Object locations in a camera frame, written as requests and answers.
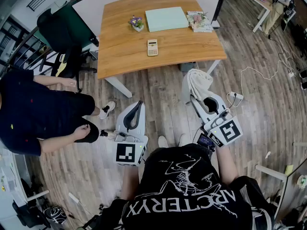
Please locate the wooden table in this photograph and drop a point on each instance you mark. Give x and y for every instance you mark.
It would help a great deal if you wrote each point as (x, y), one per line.
(91, 6)

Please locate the yellow sticky note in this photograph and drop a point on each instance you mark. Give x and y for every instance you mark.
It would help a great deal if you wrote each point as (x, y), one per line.
(289, 169)

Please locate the black metal railing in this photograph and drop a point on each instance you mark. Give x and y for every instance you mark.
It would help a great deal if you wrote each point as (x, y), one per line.
(21, 49)

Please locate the person's left forearm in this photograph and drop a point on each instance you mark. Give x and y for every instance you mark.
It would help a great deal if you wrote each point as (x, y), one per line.
(130, 181)

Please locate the person's right forearm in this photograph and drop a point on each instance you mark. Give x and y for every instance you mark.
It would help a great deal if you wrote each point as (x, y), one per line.
(226, 164)

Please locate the white table leg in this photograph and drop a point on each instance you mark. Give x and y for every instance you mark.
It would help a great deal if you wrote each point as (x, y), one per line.
(118, 86)
(213, 66)

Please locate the person's white shoe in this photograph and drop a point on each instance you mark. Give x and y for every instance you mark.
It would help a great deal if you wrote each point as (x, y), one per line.
(184, 139)
(162, 141)
(108, 134)
(107, 109)

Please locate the purple flowers in white pot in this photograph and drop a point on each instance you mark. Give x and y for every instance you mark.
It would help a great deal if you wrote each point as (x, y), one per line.
(136, 23)

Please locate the flower print magazine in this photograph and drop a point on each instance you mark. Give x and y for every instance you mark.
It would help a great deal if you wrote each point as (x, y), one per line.
(200, 21)

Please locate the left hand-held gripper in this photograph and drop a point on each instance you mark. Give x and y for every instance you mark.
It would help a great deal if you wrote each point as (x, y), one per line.
(130, 138)

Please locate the grey-white cloth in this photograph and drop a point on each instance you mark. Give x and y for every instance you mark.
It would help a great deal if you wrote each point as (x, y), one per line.
(196, 84)

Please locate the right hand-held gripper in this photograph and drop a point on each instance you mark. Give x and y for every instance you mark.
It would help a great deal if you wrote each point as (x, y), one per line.
(217, 122)

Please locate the person's black printed shirt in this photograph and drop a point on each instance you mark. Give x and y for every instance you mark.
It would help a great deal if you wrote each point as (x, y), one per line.
(187, 200)

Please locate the slim white power strip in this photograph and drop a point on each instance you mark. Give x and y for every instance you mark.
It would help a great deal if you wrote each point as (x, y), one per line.
(74, 198)

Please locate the mint green flat box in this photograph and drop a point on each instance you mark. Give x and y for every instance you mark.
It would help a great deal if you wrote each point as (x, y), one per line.
(166, 19)

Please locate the beige calculator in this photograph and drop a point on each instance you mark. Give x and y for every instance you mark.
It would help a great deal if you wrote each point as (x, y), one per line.
(152, 47)

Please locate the black office chair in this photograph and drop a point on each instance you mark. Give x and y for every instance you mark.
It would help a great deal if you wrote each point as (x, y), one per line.
(60, 37)

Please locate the black phone with lit screen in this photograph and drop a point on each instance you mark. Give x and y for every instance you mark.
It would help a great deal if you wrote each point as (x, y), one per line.
(204, 141)

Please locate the black patterned helmet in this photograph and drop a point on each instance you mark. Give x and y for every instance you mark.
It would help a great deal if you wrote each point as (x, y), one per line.
(55, 215)

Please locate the person's white right shoe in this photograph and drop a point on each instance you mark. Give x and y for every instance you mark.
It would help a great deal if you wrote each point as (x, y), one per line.
(184, 139)

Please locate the white power strip with plug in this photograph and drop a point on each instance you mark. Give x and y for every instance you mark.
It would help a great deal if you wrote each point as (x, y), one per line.
(236, 97)

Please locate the person's white left shoe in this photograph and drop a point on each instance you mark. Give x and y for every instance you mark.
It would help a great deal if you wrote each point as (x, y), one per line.
(162, 141)

